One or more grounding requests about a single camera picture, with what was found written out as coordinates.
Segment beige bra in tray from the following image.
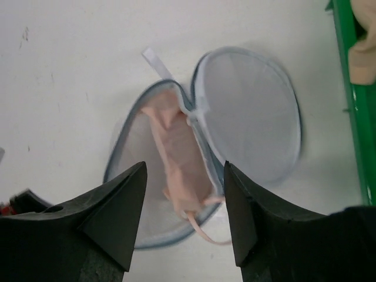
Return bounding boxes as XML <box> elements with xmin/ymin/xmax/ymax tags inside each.
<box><xmin>348</xmin><ymin>0</ymin><xmax>375</xmax><ymax>85</ymax></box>

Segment pink bra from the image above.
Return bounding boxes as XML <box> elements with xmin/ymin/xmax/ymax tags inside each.
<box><xmin>141</xmin><ymin>88</ymin><xmax>231</xmax><ymax>246</ymax></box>

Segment mesh laundry bag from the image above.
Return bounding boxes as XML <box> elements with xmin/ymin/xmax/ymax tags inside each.
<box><xmin>103</xmin><ymin>47</ymin><xmax>301</xmax><ymax>250</ymax></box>

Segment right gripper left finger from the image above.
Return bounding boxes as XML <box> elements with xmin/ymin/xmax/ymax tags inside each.
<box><xmin>1</xmin><ymin>162</ymin><xmax>147</xmax><ymax>281</ymax></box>

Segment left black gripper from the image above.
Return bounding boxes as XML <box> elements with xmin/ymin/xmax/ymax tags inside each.
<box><xmin>1</xmin><ymin>189</ymin><xmax>52</xmax><ymax>216</ymax></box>

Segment green plastic tray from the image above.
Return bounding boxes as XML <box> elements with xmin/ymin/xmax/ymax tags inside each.
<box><xmin>325</xmin><ymin>1</ymin><xmax>375</xmax><ymax>206</ymax></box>

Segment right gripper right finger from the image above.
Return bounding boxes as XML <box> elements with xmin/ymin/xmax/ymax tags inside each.
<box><xmin>224</xmin><ymin>163</ymin><xmax>375</xmax><ymax>281</ymax></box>

